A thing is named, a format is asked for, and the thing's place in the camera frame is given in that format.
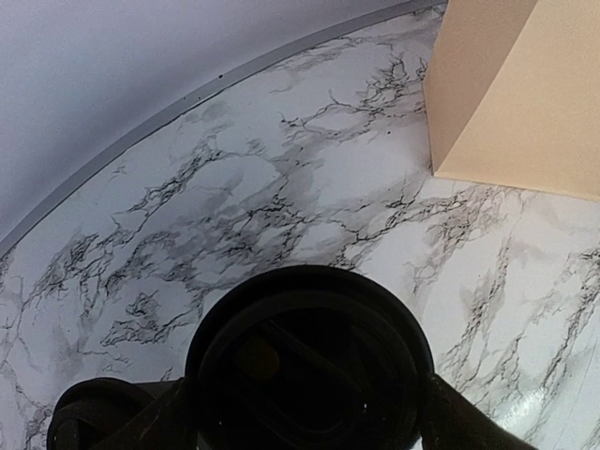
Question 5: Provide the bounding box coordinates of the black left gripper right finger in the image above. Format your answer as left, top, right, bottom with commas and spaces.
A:
421, 373, 533, 450

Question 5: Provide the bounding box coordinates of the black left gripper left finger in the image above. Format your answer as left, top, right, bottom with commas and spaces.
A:
100, 378, 197, 449

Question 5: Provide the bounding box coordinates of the single black paper cup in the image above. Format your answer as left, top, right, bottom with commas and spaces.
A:
46, 377, 178, 449
185, 265, 434, 449

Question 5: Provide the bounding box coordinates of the brown paper takeout bag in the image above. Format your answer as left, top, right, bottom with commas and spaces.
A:
424, 1, 599, 200

